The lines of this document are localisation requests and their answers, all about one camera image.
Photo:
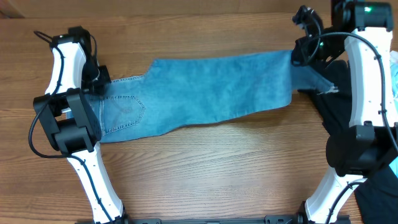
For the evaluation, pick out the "light blue printed t-shirt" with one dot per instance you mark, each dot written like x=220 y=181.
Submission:
x=394 y=78

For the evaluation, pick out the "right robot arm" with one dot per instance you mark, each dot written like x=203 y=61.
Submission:
x=364 y=31

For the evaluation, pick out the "light blue denim jeans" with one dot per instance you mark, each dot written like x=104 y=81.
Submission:
x=183 y=92

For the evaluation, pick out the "black t-shirt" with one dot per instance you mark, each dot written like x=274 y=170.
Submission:
x=377 y=197

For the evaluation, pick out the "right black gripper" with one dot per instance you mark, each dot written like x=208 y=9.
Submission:
x=298 y=55

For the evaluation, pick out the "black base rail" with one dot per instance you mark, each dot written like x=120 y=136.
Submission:
x=268 y=219

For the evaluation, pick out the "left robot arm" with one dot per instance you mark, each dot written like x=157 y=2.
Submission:
x=69 y=122

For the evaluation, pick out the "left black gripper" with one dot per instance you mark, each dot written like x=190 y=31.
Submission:
x=95 y=89

